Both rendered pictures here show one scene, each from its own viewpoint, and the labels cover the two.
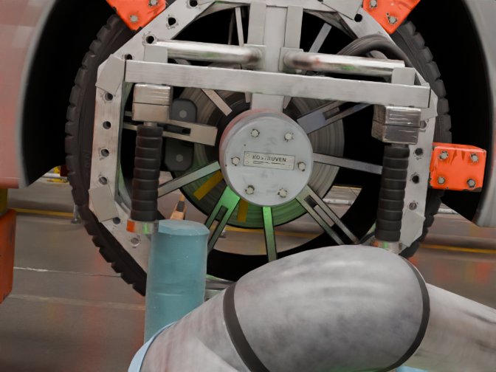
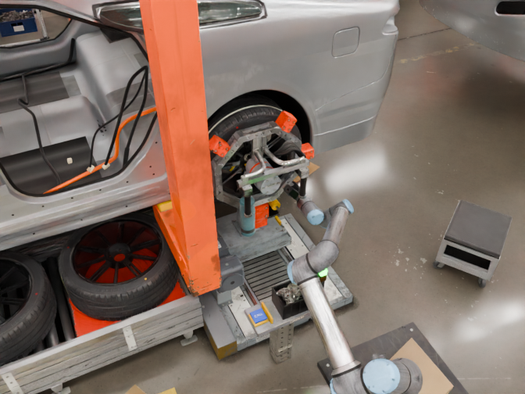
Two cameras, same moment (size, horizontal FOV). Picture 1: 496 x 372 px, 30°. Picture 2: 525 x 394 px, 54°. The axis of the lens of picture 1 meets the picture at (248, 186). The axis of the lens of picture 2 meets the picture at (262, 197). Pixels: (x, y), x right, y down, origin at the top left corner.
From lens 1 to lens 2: 205 cm
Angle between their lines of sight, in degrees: 40
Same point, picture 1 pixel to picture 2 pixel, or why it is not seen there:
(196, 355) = (305, 273)
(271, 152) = (271, 183)
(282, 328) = (320, 267)
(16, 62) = not seen: hidden behind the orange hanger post
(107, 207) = (222, 197)
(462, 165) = (308, 154)
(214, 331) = (307, 269)
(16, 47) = not seen: hidden behind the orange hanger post
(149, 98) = (248, 191)
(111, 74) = (218, 169)
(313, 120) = not seen: hidden behind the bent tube
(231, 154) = (262, 187)
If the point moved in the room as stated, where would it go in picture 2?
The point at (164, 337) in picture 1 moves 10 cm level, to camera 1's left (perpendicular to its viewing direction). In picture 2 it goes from (294, 269) to (276, 275)
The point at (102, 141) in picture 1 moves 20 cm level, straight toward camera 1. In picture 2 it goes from (218, 184) to (236, 205)
